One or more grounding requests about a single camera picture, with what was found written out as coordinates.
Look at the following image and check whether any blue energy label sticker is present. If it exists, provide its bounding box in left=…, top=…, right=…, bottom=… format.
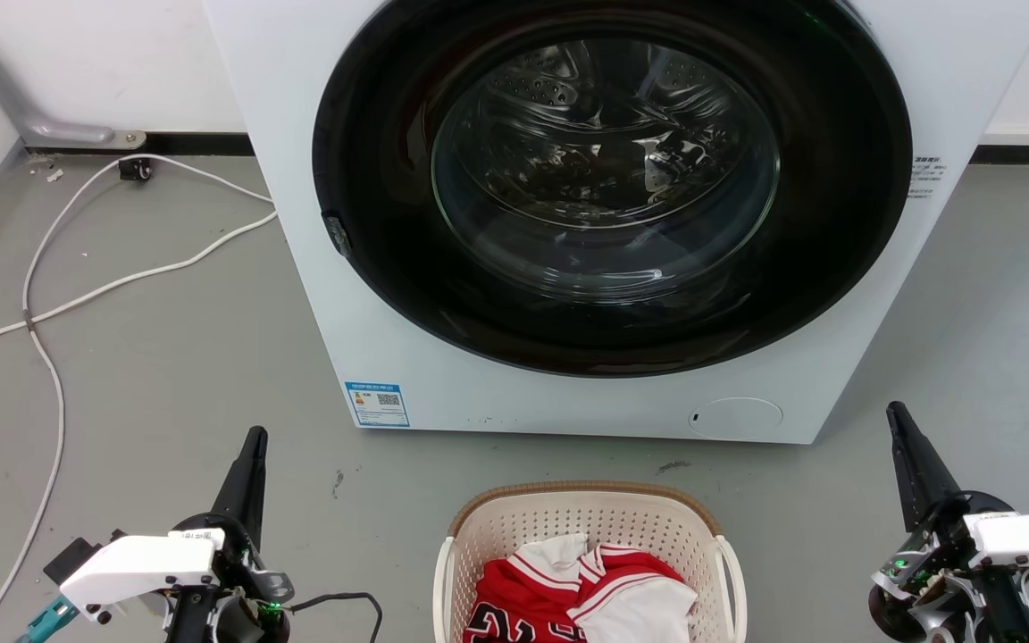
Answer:
left=344, top=382, right=410, bottom=429

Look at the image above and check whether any thick white power cable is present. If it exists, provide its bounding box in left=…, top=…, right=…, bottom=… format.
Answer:
left=0, top=211, right=279, bottom=376

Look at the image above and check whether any teal connector piece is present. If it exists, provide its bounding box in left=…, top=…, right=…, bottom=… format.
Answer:
left=18, top=596, right=79, bottom=643

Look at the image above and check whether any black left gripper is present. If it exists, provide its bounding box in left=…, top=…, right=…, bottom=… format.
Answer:
left=164, top=426, right=295, bottom=643

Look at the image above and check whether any white cloth garment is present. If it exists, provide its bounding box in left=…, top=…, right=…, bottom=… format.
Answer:
left=566, top=572, right=699, bottom=643

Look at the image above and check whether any thin white cable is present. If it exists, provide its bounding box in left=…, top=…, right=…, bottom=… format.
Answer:
left=0, top=154, right=276, bottom=643

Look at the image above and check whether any cream perforated laundry basket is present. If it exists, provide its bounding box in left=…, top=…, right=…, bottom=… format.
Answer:
left=432, top=481, right=749, bottom=643

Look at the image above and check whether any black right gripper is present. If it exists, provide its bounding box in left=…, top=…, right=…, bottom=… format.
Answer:
left=867, top=401, right=1029, bottom=643

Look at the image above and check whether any white front-load washing machine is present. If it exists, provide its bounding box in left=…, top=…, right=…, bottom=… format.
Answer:
left=202, top=0, right=1029, bottom=445

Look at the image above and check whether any round white filter cover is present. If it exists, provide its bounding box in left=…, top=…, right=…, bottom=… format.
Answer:
left=689, top=397, right=784, bottom=440

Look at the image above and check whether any small black box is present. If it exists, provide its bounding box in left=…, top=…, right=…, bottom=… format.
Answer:
left=43, top=535, right=105, bottom=587

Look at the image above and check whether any red basketball jersey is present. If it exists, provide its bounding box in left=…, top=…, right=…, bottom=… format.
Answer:
left=464, top=534, right=690, bottom=643

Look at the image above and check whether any black round washer door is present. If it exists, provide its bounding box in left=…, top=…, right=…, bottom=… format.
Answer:
left=312, top=0, right=914, bottom=379

